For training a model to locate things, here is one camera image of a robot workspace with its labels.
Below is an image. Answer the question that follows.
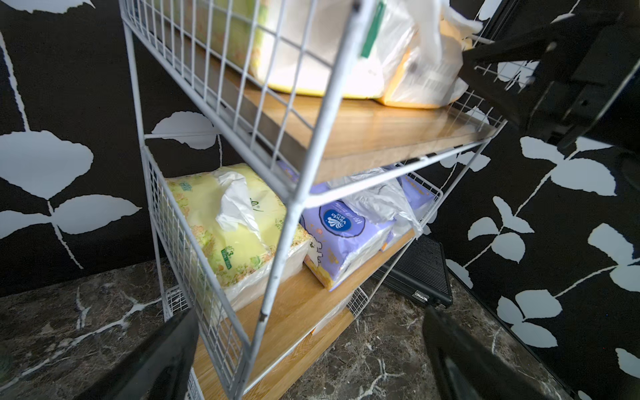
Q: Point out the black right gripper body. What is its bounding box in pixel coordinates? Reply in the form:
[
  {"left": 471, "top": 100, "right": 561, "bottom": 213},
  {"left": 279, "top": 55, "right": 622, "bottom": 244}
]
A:
[{"left": 519, "top": 12, "right": 639, "bottom": 150}]

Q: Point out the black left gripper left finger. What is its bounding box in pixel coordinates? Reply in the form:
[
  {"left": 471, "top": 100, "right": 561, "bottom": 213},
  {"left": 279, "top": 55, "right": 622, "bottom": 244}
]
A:
[{"left": 77, "top": 308, "right": 198, "bottom": 399}]

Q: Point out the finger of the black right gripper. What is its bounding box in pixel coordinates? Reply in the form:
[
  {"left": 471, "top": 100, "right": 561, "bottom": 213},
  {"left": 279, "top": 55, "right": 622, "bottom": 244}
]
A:
[
  {"left": 463, "top": 22, "right": 612, "bottom": 65},
  {"left": 459, "top": 64, "right": 545, "bottom": 130}
]

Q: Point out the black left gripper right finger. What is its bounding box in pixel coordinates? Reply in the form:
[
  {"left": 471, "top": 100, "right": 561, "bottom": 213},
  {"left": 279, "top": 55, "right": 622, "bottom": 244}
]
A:
[{"left": 423, "top": 307, "right": 545, "bottom": 399}]

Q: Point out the purple tissue pack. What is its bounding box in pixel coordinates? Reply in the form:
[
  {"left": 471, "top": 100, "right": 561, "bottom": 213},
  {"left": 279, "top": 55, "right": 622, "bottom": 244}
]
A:
[
  {"left": 300, "top": 178, "right": 423, "bottom": 291},
  {"left": 381, "top": 175, "right": 435, "bottom": 252}
]

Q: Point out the purple tissue pack front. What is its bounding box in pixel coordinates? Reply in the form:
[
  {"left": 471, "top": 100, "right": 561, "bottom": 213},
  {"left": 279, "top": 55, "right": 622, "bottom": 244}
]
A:
[{"left": 300, "top": 178, "right": 423, "bottom": 291}]

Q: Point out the yellow green tissue pack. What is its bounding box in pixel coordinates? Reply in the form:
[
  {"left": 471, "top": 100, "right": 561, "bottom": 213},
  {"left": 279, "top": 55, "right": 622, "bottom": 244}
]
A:
[{"left": 153, "top": 1, "right": 415, "bottom": 99}]

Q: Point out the green floral tissue pack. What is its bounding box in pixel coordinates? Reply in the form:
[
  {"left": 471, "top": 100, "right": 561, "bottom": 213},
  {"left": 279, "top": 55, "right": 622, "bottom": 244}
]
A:
[{"left": 167, "top": 163, "right": 287, "bottom": 311}]

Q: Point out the black hard case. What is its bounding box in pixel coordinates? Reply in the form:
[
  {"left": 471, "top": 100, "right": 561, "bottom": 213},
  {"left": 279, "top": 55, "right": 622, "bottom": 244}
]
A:
[{"left": 373, "top": 235, "right": 453, "bottom": 308}]

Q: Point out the white wire wooden shelf rack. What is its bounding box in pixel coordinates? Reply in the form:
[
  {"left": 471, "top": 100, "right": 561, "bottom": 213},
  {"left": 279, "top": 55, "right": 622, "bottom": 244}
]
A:
[{"left": 119, "top": 1, "right": 503, "bottom": 399}]

